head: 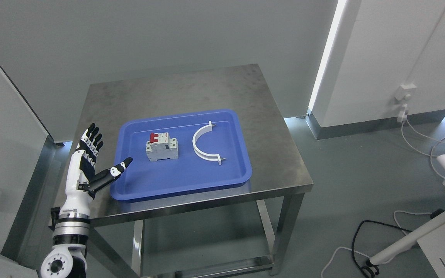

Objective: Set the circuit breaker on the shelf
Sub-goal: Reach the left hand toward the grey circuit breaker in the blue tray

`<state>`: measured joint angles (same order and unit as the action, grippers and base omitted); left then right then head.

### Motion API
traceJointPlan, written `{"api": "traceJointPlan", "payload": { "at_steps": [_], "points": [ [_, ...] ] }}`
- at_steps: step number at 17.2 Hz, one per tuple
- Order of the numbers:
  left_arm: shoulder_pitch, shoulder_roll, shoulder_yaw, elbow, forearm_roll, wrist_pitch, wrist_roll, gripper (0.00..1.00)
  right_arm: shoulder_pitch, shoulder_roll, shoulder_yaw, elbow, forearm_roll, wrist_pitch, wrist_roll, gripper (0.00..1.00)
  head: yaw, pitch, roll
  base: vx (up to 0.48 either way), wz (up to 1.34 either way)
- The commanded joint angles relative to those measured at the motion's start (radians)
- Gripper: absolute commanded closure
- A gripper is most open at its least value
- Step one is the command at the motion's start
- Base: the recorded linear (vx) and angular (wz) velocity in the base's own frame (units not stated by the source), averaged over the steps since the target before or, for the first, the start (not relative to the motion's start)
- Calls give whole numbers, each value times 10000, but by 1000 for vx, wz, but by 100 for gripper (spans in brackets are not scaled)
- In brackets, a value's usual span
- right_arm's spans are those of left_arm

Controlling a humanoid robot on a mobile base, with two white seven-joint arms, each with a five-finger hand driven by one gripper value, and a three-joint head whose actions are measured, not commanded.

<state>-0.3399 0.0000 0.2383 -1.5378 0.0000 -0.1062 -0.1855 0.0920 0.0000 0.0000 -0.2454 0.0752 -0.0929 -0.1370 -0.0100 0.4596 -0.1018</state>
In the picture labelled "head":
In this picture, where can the white wall socket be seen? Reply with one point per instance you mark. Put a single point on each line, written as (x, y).
(404, 92)

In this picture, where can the white red circuit breaker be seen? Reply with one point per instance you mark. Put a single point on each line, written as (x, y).
(161, 146)

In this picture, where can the blue plastic tray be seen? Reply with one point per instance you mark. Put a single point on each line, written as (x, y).
(146, 180)

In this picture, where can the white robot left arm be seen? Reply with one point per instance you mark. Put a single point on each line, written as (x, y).
(70, 224)

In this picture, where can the white semicircular pipe clamp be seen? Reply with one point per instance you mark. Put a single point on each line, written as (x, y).
(200, 144)

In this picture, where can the stainless steel table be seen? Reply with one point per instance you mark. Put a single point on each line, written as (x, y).
(277, 186)

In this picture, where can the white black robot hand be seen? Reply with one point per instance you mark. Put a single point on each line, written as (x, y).
(82, 176)

